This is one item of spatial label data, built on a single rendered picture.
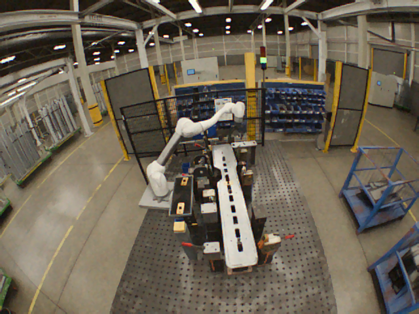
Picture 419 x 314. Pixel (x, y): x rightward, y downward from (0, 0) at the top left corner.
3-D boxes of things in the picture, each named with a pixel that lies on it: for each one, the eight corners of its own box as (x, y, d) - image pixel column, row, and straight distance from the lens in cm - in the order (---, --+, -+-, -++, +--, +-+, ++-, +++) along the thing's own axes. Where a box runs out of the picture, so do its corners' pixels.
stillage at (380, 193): (382, 188, 392) (402, 146, 354) (401, 220, 364) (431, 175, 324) (338, 195, 312) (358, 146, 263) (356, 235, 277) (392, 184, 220)
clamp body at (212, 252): (224, 272, 132) (222, 253, 98) (208, 273, 132) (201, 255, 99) (223, 261, 135) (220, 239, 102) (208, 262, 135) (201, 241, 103)
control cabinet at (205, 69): (186, 102, 826) (179, 52, 804) (188, 99, 876) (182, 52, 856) (220, 99, 801) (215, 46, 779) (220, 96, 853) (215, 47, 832)
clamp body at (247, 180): (253, 201, 167) (255, 174, 143) (241, 203, 165) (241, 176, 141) (251, 195, 173) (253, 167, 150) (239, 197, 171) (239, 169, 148)
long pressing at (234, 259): (264, 263, 104) (264, 261, 103) (224, 269, 102) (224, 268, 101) (230, 144, 197) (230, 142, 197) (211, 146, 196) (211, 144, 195)
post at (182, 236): (198, 261, 137) (186, 232, 98) (188, 261, 138) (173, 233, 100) (198, 252, 140) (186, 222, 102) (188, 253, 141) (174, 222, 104)
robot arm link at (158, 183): (156, 198, 172) (149, 182, 158) (152, 188, 186) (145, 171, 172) (171, 192, 173) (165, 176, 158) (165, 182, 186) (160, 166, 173)
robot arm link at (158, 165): (146, 182, 180) (142, 171, 197) (159, 186, 187) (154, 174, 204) (187, 118, 161) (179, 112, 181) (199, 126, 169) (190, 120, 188)
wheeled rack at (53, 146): (57, 154, 794) (40, 114, 769) (47, 155, 880) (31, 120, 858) (83, 132, 902) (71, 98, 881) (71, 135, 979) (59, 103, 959)
